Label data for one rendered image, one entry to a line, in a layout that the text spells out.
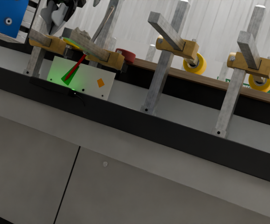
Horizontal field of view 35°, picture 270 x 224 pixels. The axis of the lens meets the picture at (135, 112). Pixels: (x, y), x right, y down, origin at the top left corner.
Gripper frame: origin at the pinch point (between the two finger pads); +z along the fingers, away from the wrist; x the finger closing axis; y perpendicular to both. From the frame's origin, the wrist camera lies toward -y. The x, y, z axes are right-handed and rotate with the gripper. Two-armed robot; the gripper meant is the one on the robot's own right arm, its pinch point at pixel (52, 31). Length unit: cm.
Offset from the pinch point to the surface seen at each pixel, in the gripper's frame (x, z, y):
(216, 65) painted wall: -145, -149, -755
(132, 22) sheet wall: -362, -197, -766
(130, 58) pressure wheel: 3.5, -5.5, -46.3
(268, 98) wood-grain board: 55, -6, -52
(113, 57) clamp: 3.3, -2.4, -33.3
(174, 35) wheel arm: 26.4, -12.1, -22.1
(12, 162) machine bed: -39, 49, -56
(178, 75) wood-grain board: 21, -5, -52
